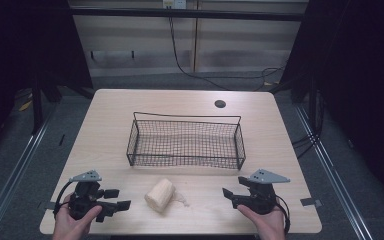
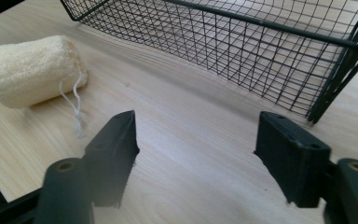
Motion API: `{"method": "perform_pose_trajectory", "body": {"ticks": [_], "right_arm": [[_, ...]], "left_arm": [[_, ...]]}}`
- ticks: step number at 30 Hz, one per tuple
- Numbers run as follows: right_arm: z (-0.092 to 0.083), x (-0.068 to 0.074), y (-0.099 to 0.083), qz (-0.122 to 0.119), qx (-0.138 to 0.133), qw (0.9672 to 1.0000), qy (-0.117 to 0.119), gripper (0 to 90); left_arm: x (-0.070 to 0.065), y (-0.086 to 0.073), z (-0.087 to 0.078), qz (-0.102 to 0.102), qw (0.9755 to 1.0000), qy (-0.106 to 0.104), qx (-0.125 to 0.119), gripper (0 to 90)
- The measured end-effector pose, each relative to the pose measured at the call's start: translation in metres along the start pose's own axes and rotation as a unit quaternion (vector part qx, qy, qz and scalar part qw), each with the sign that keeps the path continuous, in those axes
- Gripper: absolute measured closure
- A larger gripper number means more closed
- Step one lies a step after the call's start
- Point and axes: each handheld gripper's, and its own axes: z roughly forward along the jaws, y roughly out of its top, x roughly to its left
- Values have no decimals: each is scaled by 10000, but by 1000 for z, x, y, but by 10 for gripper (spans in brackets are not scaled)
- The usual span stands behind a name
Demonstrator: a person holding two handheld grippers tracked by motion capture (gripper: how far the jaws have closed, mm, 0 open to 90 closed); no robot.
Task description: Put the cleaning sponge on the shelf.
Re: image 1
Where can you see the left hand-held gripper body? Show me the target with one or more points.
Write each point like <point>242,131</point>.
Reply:
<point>86,200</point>

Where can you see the grey tape strip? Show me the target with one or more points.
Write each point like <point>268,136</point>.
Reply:
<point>310,202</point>
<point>50,205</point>

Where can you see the cream gauze roll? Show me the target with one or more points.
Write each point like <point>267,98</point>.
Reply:
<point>160,196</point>

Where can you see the person's left hand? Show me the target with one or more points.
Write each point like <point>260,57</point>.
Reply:
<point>68,226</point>

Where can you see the black metal stand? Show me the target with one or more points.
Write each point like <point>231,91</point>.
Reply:
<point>37,106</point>

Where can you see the metal floor rail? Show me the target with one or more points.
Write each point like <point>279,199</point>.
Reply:
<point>333,170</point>
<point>13,180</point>

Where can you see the white wall socket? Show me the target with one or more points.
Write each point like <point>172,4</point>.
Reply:
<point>174,3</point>

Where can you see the yellow floor tape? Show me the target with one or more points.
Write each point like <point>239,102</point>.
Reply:
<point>25,106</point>

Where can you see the black round table grommet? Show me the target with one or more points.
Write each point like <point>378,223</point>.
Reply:
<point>220,103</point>

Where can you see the person's right hand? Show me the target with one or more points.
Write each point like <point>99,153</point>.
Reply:
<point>268,226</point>

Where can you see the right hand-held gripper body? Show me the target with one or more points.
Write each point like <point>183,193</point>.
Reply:
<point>261,200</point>

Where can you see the black curtain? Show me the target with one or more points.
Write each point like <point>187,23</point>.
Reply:
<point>20,50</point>
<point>363,83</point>

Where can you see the black horizontal bar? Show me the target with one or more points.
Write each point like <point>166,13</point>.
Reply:
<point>186,14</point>

